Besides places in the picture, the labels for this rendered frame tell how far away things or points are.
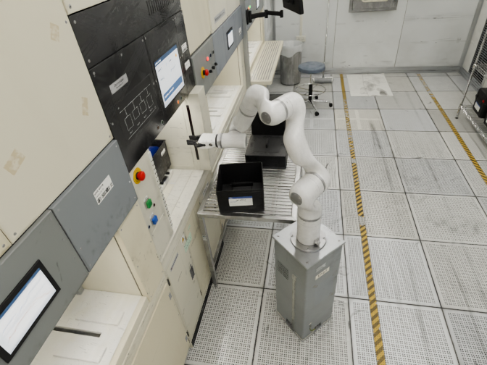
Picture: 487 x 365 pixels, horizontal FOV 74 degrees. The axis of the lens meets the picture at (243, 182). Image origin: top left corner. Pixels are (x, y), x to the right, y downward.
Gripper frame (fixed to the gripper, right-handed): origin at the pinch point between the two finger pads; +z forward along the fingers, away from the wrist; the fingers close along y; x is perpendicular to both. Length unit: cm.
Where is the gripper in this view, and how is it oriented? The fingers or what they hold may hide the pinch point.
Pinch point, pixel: (191, 140)
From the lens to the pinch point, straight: 187.5
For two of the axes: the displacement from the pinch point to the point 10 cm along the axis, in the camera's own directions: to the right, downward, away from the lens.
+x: -0.8, -7.9, -6.1
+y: 1.7, -6.2, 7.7
